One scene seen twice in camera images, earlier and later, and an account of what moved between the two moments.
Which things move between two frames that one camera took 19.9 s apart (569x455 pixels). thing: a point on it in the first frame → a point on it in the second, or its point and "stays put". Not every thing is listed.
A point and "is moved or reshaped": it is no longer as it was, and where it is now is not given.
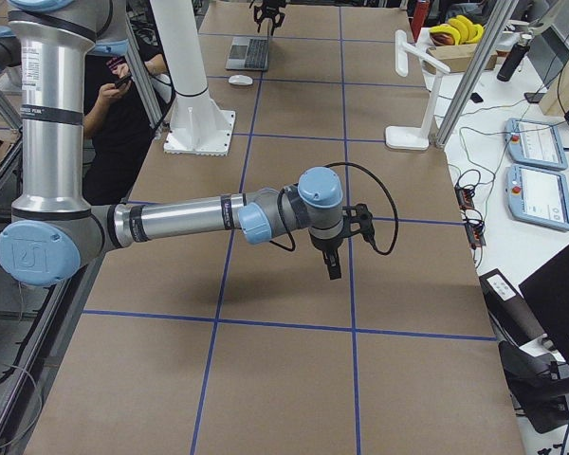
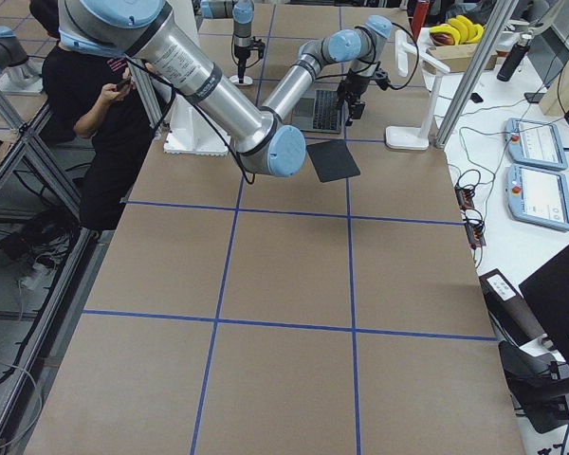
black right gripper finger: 330,249 → 356,111
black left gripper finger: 269,12 → 241,73
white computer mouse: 240,80 stays put
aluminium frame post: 501,21 stays put
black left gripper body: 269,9 → 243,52
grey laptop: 248,53 is moved or reshaped
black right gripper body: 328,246 → 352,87
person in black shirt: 119,127 stays put
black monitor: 558,293 stays put
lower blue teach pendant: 539,195 stays put
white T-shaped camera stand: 413,136 stays put
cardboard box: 458,58 stays put
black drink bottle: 515,58 stays put
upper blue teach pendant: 535,143 stays put
